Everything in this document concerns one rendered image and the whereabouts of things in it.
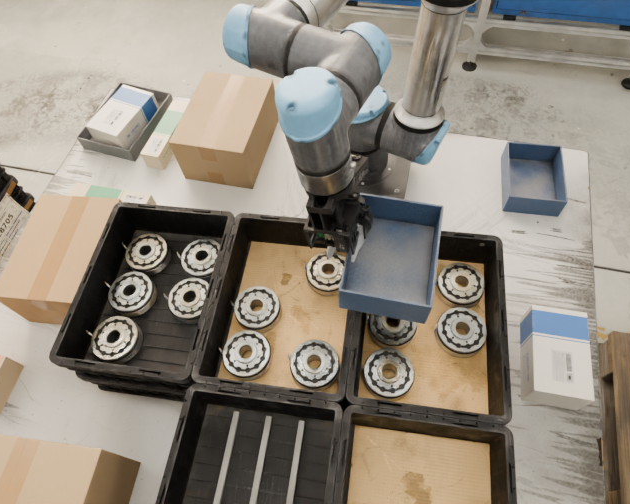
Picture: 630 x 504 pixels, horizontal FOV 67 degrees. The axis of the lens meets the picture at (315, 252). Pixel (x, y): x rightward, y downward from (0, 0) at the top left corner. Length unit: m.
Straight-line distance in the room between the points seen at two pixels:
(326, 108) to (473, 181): 1.00
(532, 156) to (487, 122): 1.14
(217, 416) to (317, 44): 0.74
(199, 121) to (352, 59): 0.89
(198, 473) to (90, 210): 0.71
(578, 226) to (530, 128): 1.30
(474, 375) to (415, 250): 0.32
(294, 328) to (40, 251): 0.66
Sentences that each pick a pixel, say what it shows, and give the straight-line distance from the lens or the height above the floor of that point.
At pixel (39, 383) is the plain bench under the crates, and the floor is 0.70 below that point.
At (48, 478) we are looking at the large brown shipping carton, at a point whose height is 0.90.
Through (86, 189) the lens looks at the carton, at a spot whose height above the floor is 0.76.
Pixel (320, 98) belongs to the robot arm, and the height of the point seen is 1.47.
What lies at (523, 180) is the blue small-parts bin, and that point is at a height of 0.70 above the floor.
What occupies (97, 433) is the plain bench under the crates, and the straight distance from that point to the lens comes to 1.28.
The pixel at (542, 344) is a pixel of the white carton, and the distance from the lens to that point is 1.19.
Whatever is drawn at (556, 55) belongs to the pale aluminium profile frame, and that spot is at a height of 0.14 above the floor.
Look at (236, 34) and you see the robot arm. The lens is 0.69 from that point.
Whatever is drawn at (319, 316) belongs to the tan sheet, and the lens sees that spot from 1.09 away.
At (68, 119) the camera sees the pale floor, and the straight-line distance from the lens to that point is 3.07.
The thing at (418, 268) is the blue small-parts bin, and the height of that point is 1.07.
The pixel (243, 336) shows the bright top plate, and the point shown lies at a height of 0.86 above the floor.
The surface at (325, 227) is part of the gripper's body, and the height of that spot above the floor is 1.27.
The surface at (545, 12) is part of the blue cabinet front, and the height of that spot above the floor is 0.35.
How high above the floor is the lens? 1.83
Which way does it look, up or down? 59 degrees down
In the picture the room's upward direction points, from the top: 6 degrees counter-clockwise
